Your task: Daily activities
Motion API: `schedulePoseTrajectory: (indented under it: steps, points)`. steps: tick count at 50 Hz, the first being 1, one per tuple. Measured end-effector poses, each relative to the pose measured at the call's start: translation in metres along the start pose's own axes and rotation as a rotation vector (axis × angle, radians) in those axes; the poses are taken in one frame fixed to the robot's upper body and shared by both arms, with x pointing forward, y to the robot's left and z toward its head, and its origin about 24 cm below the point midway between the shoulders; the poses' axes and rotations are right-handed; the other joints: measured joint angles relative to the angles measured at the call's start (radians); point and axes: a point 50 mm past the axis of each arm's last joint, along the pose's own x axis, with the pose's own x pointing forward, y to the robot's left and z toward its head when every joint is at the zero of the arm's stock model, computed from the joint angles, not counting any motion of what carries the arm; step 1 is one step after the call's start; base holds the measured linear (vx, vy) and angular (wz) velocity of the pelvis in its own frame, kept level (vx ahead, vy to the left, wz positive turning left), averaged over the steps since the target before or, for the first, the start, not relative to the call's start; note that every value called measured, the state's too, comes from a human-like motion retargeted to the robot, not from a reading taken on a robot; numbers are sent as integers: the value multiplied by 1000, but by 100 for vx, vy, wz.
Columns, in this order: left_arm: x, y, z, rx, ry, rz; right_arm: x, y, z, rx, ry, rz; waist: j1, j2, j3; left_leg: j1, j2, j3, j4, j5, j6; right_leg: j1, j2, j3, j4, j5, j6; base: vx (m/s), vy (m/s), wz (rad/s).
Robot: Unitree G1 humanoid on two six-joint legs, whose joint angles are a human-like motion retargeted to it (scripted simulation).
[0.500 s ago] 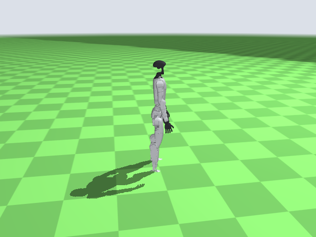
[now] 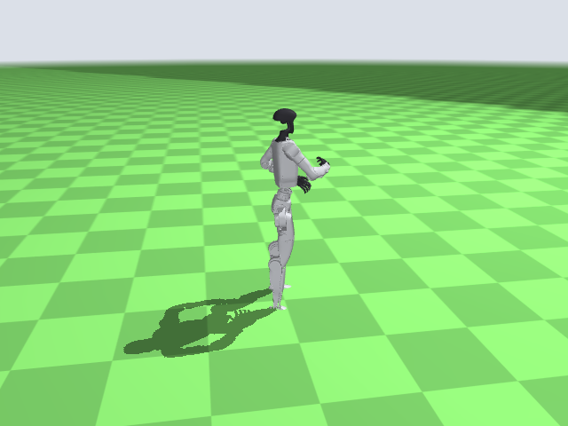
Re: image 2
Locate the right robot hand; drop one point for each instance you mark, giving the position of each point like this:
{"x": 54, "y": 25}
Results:
{"x": 322, "y": 161}

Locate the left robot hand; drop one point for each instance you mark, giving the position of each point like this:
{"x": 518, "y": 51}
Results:
{"x": 303, "y": 183}

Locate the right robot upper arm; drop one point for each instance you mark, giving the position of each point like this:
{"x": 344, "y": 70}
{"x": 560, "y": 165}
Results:
{"x": 294, "y": 154}

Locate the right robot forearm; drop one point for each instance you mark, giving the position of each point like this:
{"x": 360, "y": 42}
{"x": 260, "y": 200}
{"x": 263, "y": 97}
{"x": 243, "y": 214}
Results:
{"x": 322, "y": 170}

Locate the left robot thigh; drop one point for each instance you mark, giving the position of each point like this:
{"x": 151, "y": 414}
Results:
{"x": 273, "y": 246}

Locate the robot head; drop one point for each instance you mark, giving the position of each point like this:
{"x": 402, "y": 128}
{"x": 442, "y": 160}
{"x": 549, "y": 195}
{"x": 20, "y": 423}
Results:
{"x": 288, "y": 116}

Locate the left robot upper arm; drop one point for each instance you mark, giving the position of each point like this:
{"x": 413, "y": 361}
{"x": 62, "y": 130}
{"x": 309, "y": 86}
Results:
{"x": 266, "y": 160}

